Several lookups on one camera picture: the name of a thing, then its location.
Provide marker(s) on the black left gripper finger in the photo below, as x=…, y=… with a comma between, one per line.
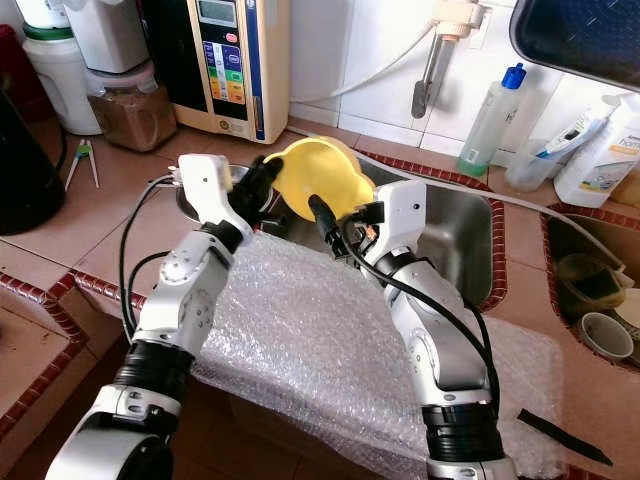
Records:
x=267, y=175

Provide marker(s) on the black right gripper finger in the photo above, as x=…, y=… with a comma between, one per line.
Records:
x=328, y=228
x=373, y=213

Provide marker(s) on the yellow plastic bowl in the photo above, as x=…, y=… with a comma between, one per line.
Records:
x=320, y=170

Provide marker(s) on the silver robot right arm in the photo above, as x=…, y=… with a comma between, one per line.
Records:
x=440, y=350

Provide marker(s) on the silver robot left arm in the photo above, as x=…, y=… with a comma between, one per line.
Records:
x=190, y=300

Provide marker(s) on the stainless steel sink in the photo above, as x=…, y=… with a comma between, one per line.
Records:
x=460, y=240

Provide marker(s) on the clear bubble wrap sheet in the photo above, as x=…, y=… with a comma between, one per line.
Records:
x=310, y=340

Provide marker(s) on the cream water ionizer machine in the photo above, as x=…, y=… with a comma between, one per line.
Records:
x=260, y=60

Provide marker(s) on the clear jar of brown powder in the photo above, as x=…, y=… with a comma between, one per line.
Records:
x=135, y=120

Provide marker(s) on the clear bottle blue cap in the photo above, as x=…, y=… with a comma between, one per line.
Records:
x=485, y=135

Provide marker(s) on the white green plastic stick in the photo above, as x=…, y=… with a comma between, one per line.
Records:
x=92, y=166
x=74, y=168

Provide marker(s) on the clear plastic cup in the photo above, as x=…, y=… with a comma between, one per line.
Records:
x=530, y=170

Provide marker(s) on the small steel sink with dishes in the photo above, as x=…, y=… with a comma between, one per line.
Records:
x=565, y=235

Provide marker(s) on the white blue tube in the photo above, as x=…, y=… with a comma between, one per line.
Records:
x=570, y=135

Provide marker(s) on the white plastic jug green lid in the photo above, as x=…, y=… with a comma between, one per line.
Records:
x=60, y=90

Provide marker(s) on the white plastic container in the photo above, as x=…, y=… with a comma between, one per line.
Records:
x=105, y=35

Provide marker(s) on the black electric kettle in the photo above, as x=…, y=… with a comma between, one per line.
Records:
x=25, y=170

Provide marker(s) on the olive green bowl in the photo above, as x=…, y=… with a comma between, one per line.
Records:
x=590, y=285

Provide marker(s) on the white detergent bottle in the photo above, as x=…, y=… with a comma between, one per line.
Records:
x=600, y=165

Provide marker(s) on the white cup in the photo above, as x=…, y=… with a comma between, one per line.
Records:
x=608, y=338

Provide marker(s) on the red plastic container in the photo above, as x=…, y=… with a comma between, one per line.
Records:
x=10, y=60

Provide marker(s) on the black frying pan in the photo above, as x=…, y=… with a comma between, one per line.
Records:
x=580, y=35

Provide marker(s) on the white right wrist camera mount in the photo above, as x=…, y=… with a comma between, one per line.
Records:
x=400, y=215

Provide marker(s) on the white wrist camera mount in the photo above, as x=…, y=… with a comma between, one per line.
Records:
x=400, y=215
x=210, y=190

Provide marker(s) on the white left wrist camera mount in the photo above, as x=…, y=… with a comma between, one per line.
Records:
x=210, y=190

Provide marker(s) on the cream wall faucet grey spout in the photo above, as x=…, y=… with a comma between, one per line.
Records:
x=428, y=70

